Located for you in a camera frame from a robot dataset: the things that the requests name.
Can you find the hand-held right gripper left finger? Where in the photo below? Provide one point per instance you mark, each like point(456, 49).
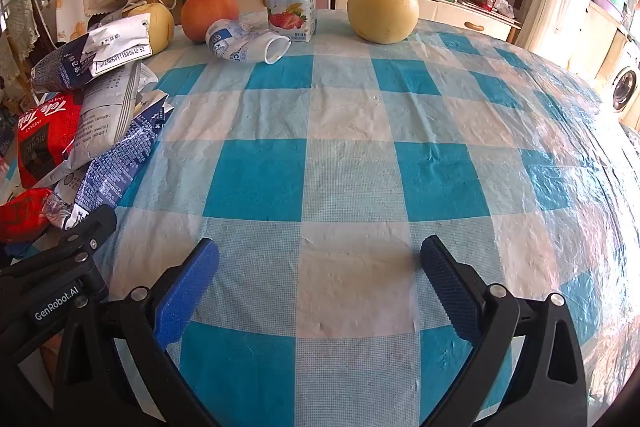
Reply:
point(186, 294)

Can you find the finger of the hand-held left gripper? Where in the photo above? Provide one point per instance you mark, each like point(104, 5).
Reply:
point(92, 227)

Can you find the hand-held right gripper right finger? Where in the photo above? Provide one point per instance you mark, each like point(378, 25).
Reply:
point(450, 294)

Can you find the blue foil packet white text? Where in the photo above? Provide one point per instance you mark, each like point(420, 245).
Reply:
point(115, 164)

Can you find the red wrapper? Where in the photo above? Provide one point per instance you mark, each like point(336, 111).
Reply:
point(20, 219)

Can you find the red black coffee packet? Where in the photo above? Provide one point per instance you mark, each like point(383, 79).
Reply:
point(45, 142)

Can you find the white dark blue milk packet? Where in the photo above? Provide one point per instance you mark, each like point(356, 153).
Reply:
point(95, 52)

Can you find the crushed white yogurt bottle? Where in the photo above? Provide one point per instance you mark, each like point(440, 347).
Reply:
point(235, 42)

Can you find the blue white checked tablecloth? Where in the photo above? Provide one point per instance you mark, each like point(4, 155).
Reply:
point(350, 157)

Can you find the yellow pear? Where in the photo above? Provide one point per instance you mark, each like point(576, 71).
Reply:
point(382, 9)
point(157, 27)

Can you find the dining table with printed cloth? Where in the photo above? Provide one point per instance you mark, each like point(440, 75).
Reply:
point(75, 12)

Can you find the red apple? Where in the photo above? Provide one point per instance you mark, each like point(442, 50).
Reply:
point(210, 13)

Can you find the white washing machine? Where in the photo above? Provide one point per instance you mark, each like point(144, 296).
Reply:
point(625, 87)

